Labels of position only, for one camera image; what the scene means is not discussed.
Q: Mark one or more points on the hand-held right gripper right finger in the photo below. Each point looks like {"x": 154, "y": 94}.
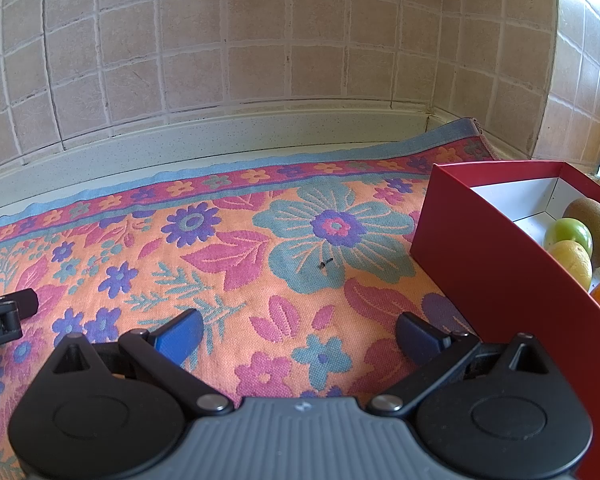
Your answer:
{"x": 420, "y": 338}

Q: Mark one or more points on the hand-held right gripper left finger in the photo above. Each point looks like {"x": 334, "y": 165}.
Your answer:
{"x": 180, "y": 336}

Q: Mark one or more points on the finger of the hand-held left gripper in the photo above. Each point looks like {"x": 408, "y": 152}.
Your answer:
{"x": 25, "y": 302}

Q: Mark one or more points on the red cardboard box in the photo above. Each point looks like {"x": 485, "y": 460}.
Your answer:
{"x": 470, "y": 240}

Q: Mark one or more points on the yellow-green apple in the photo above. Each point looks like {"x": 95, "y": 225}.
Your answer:
{"x": 572, "y": 266}

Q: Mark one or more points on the green apple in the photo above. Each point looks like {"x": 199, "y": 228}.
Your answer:
{"x": 567, "y": 232}

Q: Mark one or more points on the floral woven cloth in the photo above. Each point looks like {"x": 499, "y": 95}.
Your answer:
{"x": 230, "y": 260}

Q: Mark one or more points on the small black fruit stem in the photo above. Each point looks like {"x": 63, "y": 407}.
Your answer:
{"x": 325, "y": 262}

